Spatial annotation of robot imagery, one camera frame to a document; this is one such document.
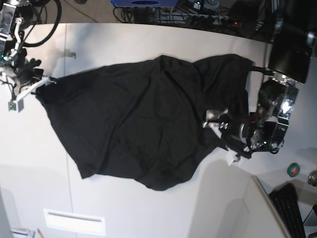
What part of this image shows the black keyboard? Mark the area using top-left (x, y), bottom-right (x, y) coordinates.
top-left (269, 183), bottom-right (306, 238)

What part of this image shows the white divider panel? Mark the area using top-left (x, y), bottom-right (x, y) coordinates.
top-left (245, 176), bottom-right (291, 238)

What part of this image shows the silver metal knob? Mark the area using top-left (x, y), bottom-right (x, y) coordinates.
top-left (307, 170), bottom-right (317, 187)

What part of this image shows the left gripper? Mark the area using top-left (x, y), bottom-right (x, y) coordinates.
top-left (203, 108), bottom-right (267, 154)

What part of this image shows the black t-shirt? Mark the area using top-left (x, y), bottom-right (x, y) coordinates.
top-left (36, 54), bottom-right (253, 191)

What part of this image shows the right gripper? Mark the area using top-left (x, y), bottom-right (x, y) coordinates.
top-left (0, 48), bottom-right (57, 96)

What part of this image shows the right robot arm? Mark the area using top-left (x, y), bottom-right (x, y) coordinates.
top-left (0, 0), bottom-right (62, 100)

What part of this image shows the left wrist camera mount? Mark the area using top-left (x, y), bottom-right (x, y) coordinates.
top-left (225, 146), bottom-right (248, 167)

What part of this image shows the green tape roll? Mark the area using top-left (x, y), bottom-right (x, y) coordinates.
top-left (287, 163), bottom-right (300, 178)

